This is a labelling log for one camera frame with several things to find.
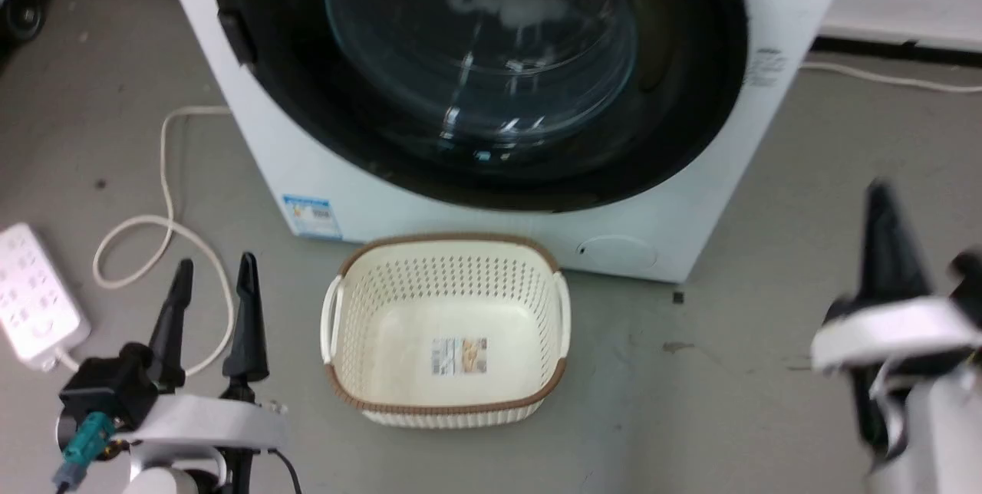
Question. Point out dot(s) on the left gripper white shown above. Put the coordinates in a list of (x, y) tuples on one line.
[(207, 421)]

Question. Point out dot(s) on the black round glass washer door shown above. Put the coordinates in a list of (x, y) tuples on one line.
[(476, 57)]

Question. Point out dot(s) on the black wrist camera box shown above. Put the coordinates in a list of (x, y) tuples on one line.
[(107, 386)]

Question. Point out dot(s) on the white front-load washing machine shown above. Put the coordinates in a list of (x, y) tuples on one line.
[(713, 164)]

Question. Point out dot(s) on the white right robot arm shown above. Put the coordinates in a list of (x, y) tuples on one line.
[(936, 433)]

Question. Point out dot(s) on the teal connector plug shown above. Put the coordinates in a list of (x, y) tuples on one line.
[(84, 440)]

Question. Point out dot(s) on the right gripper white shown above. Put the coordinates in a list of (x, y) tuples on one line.
[(897, 329)]

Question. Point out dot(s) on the black caster wheel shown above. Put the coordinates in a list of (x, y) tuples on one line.
[(23, 18)]

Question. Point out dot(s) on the white power strip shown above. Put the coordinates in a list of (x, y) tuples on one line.
[(31, 298)]

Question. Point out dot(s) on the cream laundry basket brown rim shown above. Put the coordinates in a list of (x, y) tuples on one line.
[(449, 310)]

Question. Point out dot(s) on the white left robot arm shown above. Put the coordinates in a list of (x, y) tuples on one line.
[(169, 482)]

